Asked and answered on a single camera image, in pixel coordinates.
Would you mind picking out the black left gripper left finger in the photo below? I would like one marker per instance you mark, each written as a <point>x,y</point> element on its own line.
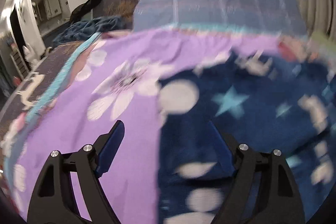
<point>53,199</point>

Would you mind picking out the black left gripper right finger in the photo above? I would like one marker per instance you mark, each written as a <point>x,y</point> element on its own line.
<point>263,187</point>

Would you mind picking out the navy fleece star pajama top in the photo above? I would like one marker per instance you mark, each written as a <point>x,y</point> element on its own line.
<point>264,102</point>

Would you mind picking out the folded floral clothes stack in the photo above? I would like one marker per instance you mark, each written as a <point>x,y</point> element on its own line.
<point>293,49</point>

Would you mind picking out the dark patterned bed cover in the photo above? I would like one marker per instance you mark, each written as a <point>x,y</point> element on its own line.
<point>36,83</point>

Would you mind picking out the purple floral bed sheet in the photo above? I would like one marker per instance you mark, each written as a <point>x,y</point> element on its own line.
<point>117,80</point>

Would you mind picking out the green cushion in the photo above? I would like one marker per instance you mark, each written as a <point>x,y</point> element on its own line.
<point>322,40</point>

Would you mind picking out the dark teal fuzzy blanket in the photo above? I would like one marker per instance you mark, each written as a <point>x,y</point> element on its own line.
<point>84,29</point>

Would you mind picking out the black garment on headboard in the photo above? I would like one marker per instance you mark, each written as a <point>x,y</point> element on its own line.
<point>82,10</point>

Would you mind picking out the brown patterned pillow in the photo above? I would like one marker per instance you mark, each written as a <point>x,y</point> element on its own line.
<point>123,8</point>

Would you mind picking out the blue plaid pillow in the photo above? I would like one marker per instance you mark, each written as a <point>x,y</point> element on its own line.
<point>270,16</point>

